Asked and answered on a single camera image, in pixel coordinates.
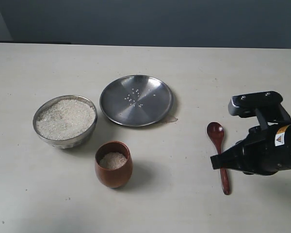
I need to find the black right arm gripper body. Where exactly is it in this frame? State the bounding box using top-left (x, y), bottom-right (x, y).
top-left (241, 122), bottom-right (291, 176)

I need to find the dark red wooden spoon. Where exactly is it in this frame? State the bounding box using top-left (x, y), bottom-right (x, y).
top-left (207, 122), bottom-right (231, 195)

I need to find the brown wooden cup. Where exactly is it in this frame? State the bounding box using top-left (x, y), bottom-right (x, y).
top-left (95, 141), bottom-right (133, 188)

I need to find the steel bowl of rice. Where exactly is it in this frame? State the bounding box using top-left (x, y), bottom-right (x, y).
top-left (32, 95), bottom-right (97, 149)

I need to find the round steel plate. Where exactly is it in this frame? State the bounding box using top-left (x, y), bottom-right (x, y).
top-left (99, 74), bottom-right (174, 127)

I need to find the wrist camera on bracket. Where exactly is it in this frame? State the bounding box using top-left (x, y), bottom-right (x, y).
top-left (228, 91), bottom-right (291, 130)

